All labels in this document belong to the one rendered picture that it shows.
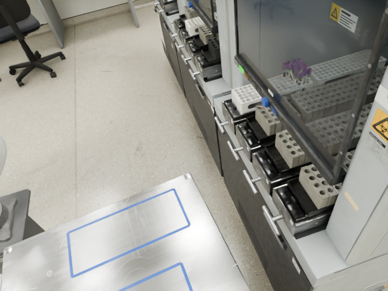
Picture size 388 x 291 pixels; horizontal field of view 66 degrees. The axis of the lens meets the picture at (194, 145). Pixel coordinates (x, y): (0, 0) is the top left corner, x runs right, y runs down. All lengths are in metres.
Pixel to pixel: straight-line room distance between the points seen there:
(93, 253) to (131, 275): 0.14
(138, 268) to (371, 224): 0.57
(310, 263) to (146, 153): 1.56
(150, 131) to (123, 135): 0.23
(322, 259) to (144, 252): 0.49
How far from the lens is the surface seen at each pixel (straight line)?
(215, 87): 1.44
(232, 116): 1.16
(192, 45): 1.63
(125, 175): 2.15
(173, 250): 0.85
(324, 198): 0.86
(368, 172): 0.68
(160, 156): 2.18
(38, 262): 0.99
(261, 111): 1.07
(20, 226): 1.27
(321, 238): 0.96
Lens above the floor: 1.58
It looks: 46 degrees down
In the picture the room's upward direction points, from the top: 12 degrees counter-clockwise
